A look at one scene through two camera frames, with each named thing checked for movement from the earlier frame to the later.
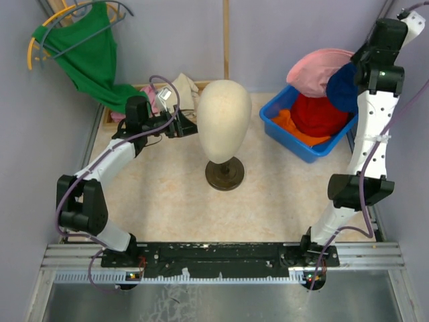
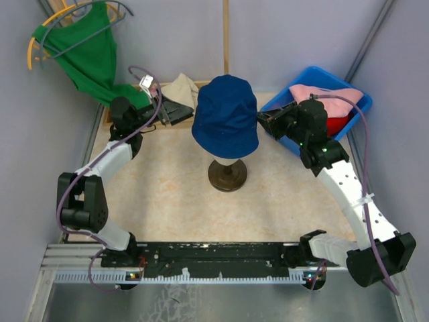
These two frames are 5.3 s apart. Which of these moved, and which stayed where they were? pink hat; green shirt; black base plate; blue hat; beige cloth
Moved: pink hat; blue hat
Stayed: black base plate; green shirt; beige cloth
